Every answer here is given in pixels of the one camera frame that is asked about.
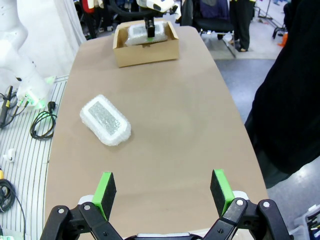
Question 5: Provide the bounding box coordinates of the left arm black hose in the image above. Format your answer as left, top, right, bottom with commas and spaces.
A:
109, 2, 148, 19

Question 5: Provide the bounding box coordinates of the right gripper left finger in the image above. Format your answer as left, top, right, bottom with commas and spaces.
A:
39, 171, 123, 240

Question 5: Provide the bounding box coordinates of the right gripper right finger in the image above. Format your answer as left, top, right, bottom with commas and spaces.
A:
201, 168, 291, 240

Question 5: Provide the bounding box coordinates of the black office chair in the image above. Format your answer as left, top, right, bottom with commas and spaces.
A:
193, 0, 231, 40

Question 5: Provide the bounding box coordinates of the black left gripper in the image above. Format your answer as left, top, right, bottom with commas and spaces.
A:
139, 6, 157, 42

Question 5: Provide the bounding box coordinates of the ribbed white platform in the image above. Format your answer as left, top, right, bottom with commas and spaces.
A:
0, 74, 70, 240

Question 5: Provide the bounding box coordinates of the black cable bundle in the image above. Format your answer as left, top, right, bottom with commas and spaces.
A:
0, 85, 27, 129

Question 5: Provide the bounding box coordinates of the plastic storage box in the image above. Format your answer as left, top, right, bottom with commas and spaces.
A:
291, 204, 320, 240

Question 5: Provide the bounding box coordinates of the black cable with plug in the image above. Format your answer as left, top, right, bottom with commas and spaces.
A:
30, 100, 59, 140

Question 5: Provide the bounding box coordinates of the black floor cable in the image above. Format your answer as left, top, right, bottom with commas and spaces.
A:
0, 179, 27, 240

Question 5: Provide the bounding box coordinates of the small white object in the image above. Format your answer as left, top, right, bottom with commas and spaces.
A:
2, 148, 17, 163

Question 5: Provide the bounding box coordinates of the open cardboard box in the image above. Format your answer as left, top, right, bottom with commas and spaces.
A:
112, 20, 180, 68

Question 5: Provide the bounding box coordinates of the bubble clock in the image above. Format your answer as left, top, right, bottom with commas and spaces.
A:
124, 21, 169, 47
79, 94, 132, 147

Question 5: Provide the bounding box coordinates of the person in black sweater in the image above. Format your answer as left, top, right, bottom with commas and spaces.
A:
244, 0, 320, 190

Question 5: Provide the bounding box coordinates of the person in black trousers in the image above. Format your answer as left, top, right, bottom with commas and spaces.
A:
228, 0, 256, 53

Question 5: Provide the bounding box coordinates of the white curtain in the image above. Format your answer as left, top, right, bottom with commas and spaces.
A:
48, 0, 87, 77

